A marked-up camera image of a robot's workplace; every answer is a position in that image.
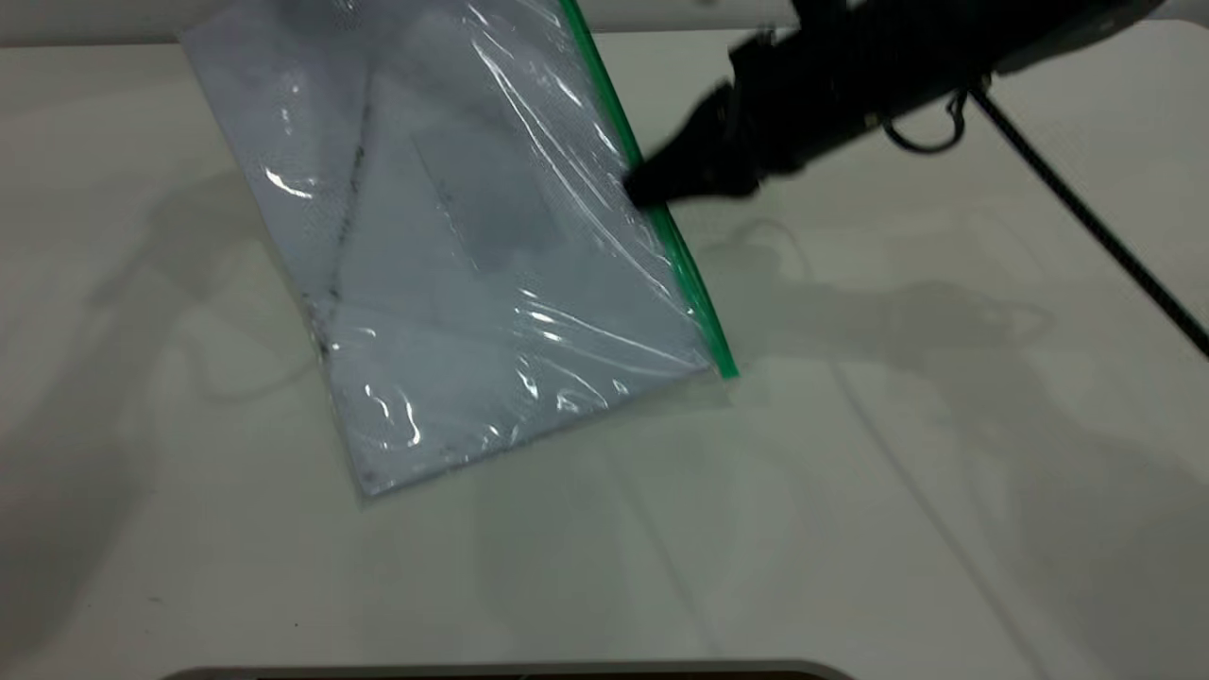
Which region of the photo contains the long black cable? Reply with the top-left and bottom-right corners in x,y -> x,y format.
968,85 -> 1209,360

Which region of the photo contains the grey-edged dark base panel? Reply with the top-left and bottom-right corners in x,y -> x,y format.
156,659 -> 856,680

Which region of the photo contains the looped black cable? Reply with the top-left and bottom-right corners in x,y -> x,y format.
883,90 -> 969,156

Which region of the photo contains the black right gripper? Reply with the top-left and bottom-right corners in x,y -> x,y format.
625,28 -> 856,206

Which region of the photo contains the transparent zip bag green zipper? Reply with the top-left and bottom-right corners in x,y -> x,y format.
179,0 -> 740,500

